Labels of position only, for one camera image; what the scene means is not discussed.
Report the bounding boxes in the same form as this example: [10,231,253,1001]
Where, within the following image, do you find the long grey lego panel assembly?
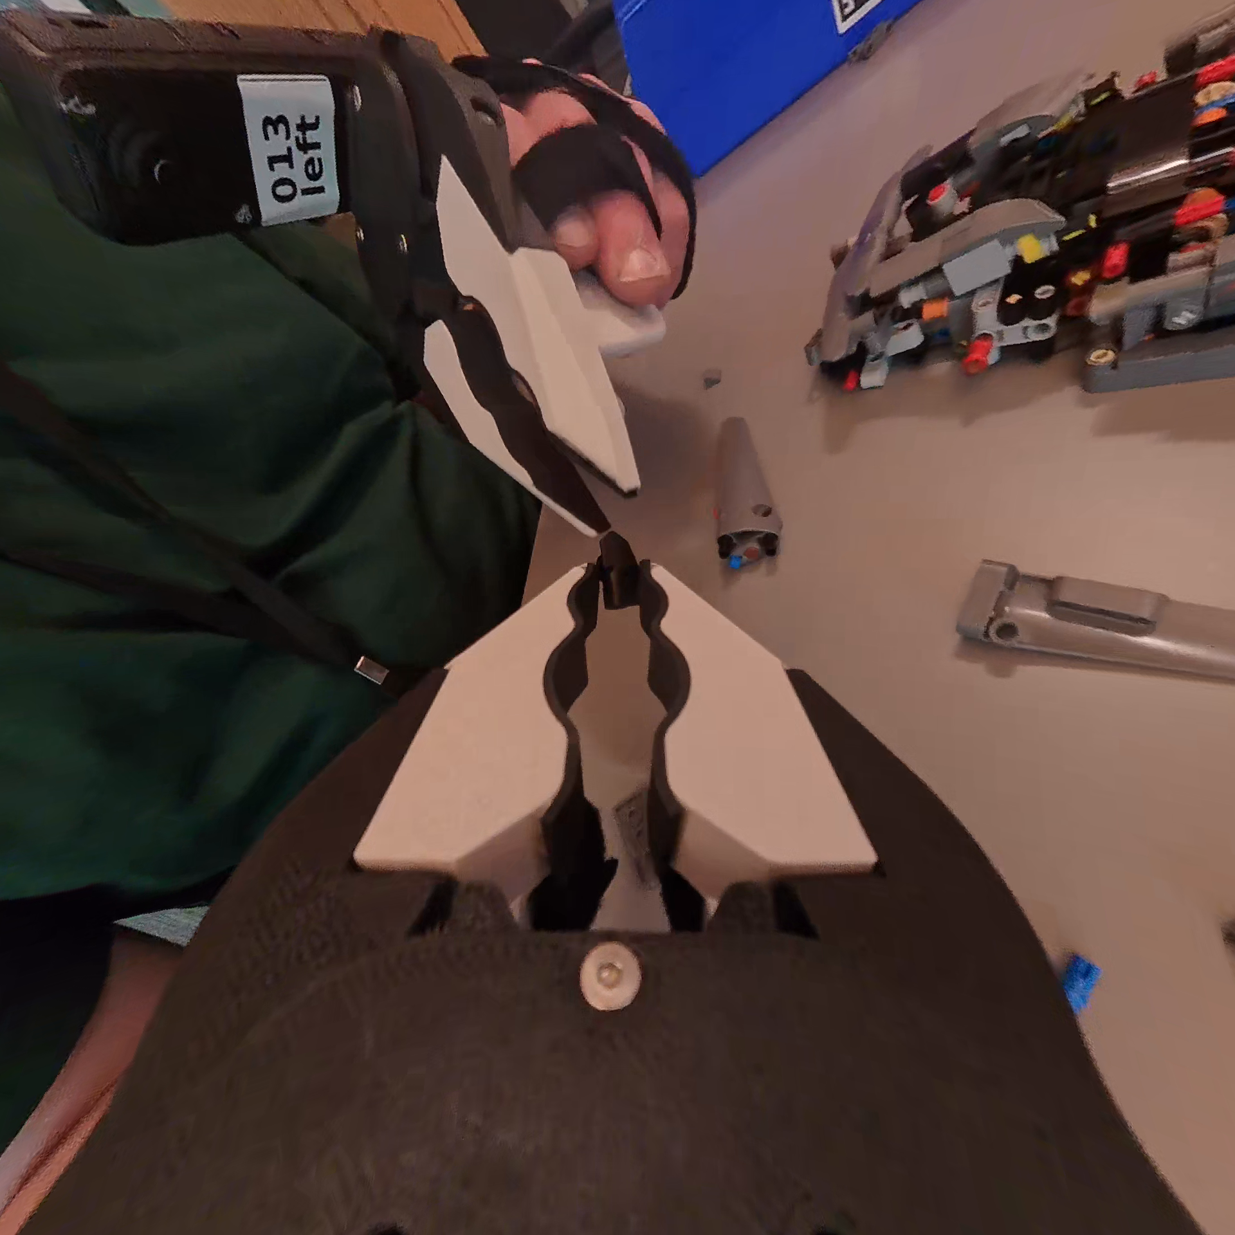
[714,415,787,570]

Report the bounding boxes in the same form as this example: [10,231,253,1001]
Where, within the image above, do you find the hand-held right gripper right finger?
[639,560,880,881]

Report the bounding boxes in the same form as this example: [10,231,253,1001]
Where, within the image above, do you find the short grey lego wedge assembly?
[956,558,1235,681]

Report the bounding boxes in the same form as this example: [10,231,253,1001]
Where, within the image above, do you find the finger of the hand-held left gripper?
[422,307,613,540]
[435,152,644,500]

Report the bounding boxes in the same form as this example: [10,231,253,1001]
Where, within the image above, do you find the person's left hand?
[502,70,696,309]

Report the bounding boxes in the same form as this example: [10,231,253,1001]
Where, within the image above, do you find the small lego pieces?
[702,367,1235,1016]

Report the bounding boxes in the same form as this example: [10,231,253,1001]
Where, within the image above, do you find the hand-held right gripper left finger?
[354,560,603,881]

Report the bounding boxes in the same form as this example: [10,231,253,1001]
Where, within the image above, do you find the black strap with buckle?
[0,361,391,688]

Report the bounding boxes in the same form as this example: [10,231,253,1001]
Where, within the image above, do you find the grey and orange lego car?
[806,13,1235,395]

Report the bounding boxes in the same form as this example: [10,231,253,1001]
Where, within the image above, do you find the blue plastic bin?
[613,0,928,177]

